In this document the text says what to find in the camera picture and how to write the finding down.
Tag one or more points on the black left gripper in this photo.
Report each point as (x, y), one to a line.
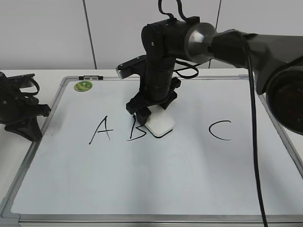
(16, 93)

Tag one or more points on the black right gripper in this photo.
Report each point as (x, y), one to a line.
(156, 87)

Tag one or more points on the white whiteboard eraser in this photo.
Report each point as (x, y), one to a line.
(159, 124)

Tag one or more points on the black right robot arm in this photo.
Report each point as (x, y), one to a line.
(275, 60)

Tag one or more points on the green round magnet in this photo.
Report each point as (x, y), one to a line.
(83, 86)

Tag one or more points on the black silver hanging clip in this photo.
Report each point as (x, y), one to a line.
(90, 77)

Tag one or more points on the white framed whiteboard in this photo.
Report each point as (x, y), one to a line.
(97, 166)

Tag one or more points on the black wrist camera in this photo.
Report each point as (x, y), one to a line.
(131, 67)

